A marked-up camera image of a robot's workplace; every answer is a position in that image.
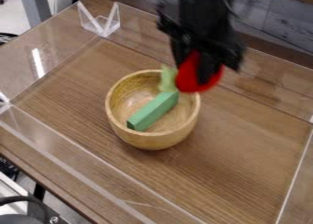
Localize wooden bowl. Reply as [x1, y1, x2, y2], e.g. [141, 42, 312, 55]
[106, 69, 201, 150]

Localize clear acrylic corner bracket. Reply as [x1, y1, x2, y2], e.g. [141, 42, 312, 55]
[78, 1, 121, 37]

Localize black cable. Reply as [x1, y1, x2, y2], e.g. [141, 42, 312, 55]
[0, 195, 42, 224]

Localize black metal bracket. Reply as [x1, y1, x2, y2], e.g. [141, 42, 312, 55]
[27, 195, 70, 224]

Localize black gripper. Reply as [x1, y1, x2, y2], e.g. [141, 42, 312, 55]
[157, 2, 247, 85]

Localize green rectangular block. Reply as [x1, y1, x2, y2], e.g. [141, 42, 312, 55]
[126, 91, 178, 132]

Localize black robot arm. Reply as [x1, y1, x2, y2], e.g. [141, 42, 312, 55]
[157, 0, 247, 92]

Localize red plush strawberry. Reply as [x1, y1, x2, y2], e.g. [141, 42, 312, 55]
[158, 50, 225, 93]

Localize grey post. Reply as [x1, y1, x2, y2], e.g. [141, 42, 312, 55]
[22, 0, 53, 27]

